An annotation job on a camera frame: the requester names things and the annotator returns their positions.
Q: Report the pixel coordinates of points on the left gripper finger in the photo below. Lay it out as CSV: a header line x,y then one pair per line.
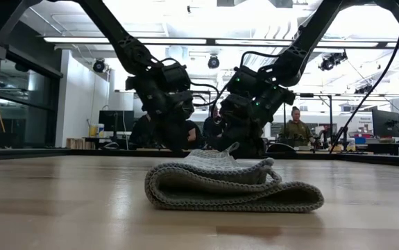
x,y
164,137
179,137

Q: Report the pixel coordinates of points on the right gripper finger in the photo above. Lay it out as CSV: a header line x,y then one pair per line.
x,y
253,142
228,135

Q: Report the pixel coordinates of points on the grey microfiber towel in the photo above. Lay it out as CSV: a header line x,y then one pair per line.
x,y
220,194

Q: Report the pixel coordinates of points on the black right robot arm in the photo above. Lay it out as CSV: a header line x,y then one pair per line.
x,y
303,45

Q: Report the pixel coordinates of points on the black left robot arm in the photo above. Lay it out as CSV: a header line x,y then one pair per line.
x,y
129,52

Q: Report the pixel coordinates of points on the person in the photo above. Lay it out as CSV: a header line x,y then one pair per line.
x,y
211,130
296,130
142,132

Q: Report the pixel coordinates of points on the black computer monitor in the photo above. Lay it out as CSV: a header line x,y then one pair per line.
x,y
386,123
116,121

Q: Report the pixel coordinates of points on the black ceiling speaker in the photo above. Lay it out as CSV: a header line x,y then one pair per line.
x,y
213,62
99,66

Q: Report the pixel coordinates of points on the white container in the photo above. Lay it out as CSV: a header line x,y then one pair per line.
x,y
100,130

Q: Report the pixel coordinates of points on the yellow container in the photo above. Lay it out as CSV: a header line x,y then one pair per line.
x,y
93,131

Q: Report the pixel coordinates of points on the wooden block stack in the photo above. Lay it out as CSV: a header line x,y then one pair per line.
x,y
76,143

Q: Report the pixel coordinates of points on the black ceiling spotlight cluster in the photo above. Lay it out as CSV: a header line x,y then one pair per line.
x,y
331,62

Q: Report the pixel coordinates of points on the white wipes tub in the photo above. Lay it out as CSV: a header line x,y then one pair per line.
x,y
350,145

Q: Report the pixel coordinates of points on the white printed sign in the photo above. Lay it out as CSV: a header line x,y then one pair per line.
x,y
364,121

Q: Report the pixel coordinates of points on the black frame workstation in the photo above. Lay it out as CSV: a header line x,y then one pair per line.
x,y
330,114

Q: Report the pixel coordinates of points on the black aluminium table frame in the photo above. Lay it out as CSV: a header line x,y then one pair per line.
x,y
64,152

